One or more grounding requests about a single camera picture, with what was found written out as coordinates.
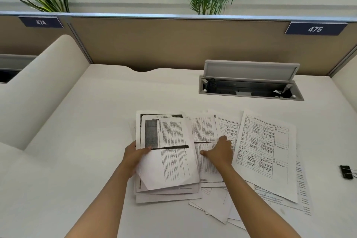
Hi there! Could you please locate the person's left forearm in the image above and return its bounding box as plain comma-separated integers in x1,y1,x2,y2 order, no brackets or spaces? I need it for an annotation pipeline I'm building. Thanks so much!
65,162,135,238

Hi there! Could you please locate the person's right forearm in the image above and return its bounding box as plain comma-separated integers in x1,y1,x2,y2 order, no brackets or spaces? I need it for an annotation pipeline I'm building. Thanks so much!
220,163,302,238

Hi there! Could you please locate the white curved side divider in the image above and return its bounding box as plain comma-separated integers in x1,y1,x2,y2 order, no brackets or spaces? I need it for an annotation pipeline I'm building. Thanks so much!
0,34,91,152
330,53,357,97

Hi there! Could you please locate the text-printed paper sheet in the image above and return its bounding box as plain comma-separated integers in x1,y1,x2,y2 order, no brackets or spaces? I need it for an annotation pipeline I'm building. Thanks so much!
189,116,224,183

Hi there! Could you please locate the beige desk partition panel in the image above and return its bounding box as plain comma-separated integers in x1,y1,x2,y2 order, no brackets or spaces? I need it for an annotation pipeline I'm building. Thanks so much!
69,13,357,77
0,12,73,56

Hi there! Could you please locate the dark-banded printed sheet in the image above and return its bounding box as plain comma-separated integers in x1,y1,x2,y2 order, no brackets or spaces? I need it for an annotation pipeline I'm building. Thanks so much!
139,116,201,191

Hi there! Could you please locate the grey partition post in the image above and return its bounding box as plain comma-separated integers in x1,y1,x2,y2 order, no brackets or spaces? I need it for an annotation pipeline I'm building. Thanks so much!
65,17,94,64

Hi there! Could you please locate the person's right hand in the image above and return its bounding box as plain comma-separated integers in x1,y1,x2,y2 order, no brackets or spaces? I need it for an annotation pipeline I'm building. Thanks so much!
200,135,234,167

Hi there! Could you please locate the black binder clip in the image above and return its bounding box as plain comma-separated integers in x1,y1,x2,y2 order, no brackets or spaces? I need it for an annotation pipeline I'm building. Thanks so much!
339,165,357,180

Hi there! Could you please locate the grey desk cable box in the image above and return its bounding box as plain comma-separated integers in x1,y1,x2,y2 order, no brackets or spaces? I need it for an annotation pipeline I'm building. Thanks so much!
199,75,305,102

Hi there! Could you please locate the paper sheet with printed table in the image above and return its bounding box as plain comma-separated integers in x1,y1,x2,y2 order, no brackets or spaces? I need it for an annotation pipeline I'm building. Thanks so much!
232,110,299,204

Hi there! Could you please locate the pile of loose papers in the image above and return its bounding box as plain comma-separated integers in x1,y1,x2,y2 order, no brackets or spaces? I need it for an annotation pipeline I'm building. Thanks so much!
129,110,313,231

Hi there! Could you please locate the white cable box lid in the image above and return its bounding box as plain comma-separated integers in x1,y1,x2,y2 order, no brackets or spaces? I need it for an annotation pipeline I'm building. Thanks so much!
203,59,301,82

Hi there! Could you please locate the person's left hand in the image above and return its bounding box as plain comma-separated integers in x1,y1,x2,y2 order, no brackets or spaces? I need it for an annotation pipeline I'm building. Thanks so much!
122,140,152,179

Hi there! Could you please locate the blue number sign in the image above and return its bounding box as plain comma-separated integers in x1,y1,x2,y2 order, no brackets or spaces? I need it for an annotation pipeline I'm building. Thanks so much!
284,21,348,36
19,16,64,28

